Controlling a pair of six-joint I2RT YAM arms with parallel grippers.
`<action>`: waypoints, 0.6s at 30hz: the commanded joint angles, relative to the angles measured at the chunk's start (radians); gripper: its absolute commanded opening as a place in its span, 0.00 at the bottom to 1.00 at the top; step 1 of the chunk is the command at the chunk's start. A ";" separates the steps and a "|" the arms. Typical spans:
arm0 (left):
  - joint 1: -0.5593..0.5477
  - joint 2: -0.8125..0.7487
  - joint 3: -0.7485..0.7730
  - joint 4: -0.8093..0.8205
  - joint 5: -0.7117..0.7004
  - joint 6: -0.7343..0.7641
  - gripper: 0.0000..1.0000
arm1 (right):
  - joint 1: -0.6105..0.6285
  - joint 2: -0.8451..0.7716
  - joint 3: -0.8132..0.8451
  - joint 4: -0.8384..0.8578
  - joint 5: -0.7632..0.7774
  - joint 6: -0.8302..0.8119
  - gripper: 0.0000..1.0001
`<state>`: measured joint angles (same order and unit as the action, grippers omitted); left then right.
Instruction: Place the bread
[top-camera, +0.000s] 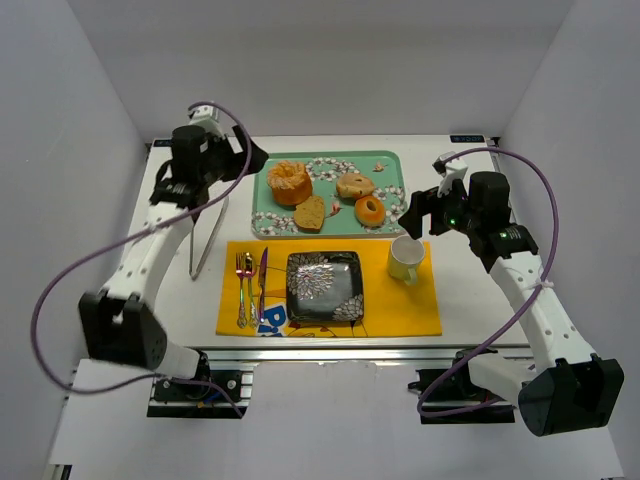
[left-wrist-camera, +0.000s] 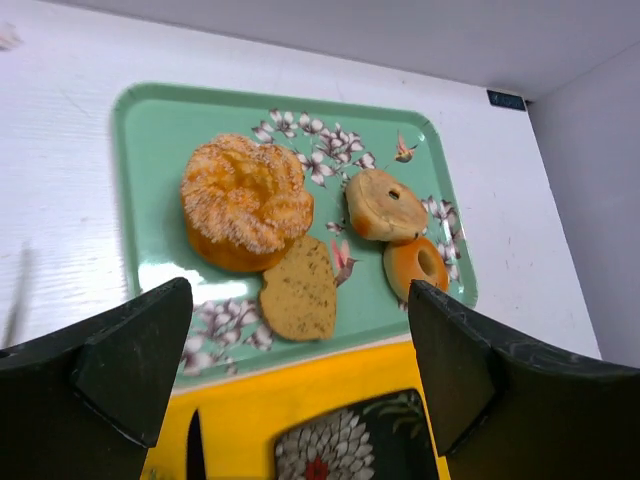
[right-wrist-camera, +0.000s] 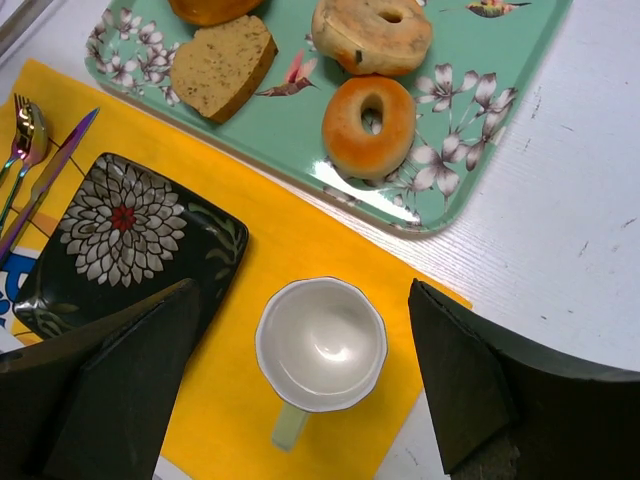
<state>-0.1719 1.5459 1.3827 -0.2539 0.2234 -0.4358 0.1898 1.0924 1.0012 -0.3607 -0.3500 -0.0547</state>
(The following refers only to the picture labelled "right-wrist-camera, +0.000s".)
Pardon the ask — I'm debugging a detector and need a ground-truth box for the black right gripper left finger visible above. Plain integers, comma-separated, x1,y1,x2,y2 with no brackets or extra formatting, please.
1,279,200,479

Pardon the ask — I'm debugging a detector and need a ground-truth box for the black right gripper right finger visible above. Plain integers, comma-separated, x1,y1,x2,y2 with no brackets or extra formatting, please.
408,280,639,479

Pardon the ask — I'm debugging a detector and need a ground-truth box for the brown bread slice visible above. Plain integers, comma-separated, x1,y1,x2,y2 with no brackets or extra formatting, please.
170,15,278,124

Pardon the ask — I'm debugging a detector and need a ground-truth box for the pale speckled bagel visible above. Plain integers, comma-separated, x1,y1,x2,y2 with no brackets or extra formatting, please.
311,0,433,76

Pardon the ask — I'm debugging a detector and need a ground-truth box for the orange bread loaf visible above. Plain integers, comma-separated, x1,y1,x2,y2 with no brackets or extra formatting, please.
169,0,263,26

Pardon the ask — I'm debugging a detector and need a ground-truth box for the black floral square plate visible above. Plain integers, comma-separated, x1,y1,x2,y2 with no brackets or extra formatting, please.
14,153,249,339

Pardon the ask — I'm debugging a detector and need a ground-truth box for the pale green white mug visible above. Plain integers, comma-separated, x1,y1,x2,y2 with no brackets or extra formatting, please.
254,276,389,452

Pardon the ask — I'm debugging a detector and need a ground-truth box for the iridescent table knife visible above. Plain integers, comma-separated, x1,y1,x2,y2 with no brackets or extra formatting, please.
1,108,100,265

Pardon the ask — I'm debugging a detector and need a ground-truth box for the iridescent spoon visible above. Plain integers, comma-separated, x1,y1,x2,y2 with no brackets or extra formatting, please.
1,94,49,227

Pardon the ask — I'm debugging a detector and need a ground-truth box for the iridescent fork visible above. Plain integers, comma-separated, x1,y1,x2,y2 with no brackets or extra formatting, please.
1,94,33,182

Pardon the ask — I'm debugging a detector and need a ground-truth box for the golden glazed bagel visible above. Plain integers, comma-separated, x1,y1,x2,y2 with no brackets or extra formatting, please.
321,75,416,180

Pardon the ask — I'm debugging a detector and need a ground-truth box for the green floral serving tray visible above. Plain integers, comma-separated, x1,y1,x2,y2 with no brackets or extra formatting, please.
85,1,569,233

